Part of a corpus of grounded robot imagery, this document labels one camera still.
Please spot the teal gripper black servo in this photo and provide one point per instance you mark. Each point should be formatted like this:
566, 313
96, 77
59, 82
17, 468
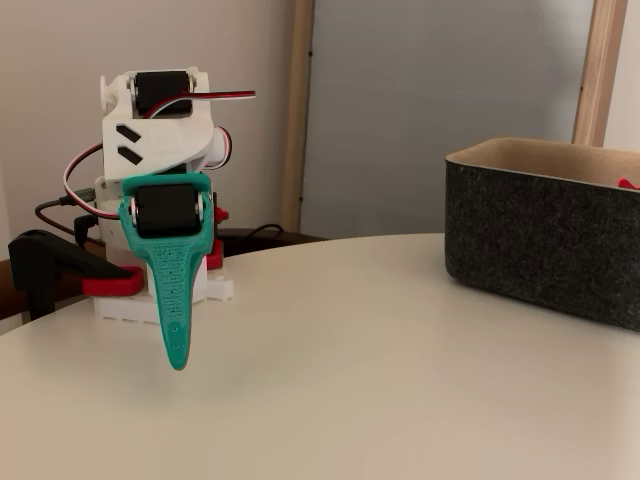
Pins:
161, 211

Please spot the red painted wooden block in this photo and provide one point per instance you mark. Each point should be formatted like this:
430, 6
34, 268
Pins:
627, 183

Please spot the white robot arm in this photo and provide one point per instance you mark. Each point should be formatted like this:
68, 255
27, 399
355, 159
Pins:
160, 145

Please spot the dark grey felt bin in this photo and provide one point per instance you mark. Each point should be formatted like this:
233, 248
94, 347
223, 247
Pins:
525, 235

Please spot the black clamp red pad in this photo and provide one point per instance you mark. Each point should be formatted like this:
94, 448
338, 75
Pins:
45, 260
215, 257

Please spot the black power plug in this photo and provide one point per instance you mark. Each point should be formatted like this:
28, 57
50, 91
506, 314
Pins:
82, 225

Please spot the grey board panel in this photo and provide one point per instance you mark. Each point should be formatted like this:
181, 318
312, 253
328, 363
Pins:
425, 100

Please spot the wooden shelf post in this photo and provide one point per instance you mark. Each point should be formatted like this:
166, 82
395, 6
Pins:
297, 125
597, 75

